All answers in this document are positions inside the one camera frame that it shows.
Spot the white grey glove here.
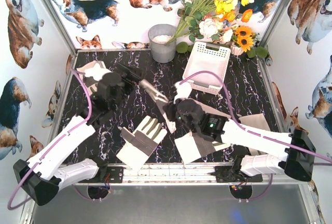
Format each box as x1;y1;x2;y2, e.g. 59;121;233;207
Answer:
116;116;167;172
175;132;231;164
77;61;110;95

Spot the white glove with green fingers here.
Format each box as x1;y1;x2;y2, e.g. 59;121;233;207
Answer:
139;79;176;134

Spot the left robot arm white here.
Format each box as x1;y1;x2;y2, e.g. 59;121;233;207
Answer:
13;63;143;206

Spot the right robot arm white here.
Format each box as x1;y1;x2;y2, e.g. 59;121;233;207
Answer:
162;99;316;182

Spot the white perforated storage basket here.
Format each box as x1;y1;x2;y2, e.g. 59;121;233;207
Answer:
182;41;231;95

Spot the green moss ball left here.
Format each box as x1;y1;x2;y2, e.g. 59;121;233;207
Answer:
176;41;189;53

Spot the green moss ball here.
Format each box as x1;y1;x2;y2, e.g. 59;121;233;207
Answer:
176;41;189;53
246;46;268;59

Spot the grey metal bucket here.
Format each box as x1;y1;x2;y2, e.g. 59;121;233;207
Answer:
148;24;176;63

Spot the white glove near right base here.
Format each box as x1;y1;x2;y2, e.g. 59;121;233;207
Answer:
239;114;270;156

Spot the sunflower pot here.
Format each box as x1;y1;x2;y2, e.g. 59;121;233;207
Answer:
230;25;260;56

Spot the green moss ball right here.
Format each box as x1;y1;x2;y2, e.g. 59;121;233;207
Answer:
246;46;268;59

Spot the artificial flower bouquet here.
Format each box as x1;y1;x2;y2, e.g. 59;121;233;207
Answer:
168;0;254;43

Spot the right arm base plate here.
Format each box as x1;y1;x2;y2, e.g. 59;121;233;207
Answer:
209;156;263;183

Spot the aluminium front rail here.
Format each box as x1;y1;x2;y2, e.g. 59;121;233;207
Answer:
30;163;311;186

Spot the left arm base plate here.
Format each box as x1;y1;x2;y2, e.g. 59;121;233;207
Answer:
79;166;124;184

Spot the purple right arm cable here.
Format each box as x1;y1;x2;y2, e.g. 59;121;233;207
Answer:
180;71;332;166

